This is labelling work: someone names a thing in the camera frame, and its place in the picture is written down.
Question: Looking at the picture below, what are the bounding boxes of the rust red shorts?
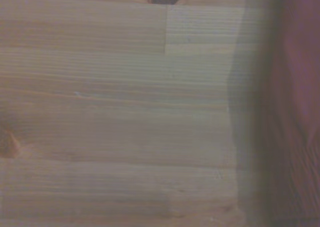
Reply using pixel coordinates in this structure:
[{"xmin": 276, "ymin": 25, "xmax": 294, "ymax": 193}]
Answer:
[{"xmin": 253, "ymin": 0, "xmax": 320, "ymax": 227}]

